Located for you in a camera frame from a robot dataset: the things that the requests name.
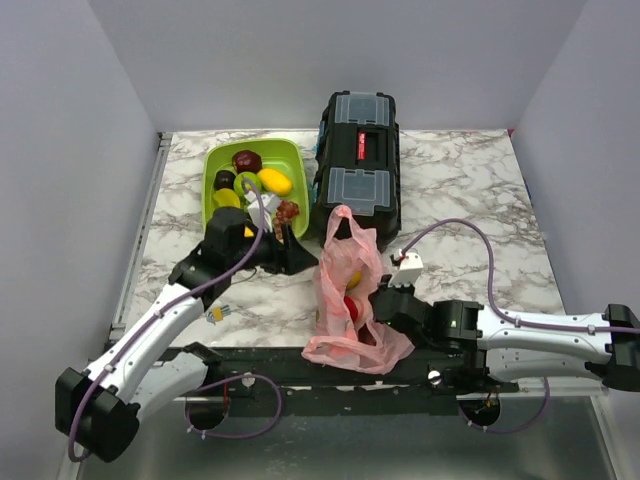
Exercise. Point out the yellow fake mango upper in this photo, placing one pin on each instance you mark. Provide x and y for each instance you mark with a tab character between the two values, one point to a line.
275	181

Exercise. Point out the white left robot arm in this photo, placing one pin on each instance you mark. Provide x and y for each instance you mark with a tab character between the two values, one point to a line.
96	407

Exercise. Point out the black plastic toolbox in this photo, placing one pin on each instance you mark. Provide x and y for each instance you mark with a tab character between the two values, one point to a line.
358	164

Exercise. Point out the yellow fake starfruit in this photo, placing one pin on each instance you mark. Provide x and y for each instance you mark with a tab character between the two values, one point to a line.
226	197

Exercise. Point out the green plastic tray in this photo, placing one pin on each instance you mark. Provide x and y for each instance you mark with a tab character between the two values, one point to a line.
277	153

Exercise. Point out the pink plastic bag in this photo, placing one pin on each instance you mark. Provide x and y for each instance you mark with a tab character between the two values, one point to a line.
365	346

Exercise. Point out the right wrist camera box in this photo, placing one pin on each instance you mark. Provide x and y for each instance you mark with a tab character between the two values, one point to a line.
408	271

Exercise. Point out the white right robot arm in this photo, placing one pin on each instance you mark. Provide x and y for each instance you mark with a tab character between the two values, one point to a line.
600	345

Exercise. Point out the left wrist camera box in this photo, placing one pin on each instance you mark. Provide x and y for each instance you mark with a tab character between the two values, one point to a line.
262	208

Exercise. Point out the red fake grape bunch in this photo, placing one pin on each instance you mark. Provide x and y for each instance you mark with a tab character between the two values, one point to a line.
285	213

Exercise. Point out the dark red fake apple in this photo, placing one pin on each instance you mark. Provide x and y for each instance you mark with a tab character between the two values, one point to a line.
247	161

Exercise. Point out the green fake apple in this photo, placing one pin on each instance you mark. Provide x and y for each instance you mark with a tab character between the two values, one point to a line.
244	181

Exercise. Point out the red yellow fake apple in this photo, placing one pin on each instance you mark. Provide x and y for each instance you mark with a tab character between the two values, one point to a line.
354	308

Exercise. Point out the dark purple fake plum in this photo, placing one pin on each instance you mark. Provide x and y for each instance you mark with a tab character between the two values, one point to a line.
224	179

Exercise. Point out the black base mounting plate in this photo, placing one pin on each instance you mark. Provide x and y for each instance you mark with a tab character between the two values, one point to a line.
426	381

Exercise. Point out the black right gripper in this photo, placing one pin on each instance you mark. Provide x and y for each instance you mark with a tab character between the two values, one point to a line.
383	286

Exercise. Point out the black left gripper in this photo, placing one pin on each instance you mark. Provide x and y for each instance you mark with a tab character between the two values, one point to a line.
288	257

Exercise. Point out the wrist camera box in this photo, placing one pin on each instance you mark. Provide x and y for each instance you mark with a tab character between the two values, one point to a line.
408	271
262	208

